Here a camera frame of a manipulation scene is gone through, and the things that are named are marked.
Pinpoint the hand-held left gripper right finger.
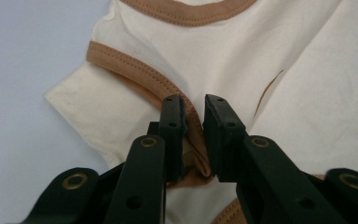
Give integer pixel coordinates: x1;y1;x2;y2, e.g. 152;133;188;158
201;93;350;224

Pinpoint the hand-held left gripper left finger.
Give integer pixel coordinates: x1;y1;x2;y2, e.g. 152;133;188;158
103;94;188;224

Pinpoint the cream baby bodysuit brown trim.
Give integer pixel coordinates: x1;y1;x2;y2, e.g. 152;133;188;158
43;0;358;224

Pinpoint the pale lilac table mat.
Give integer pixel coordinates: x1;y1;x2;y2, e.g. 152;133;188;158
0;0;120;224

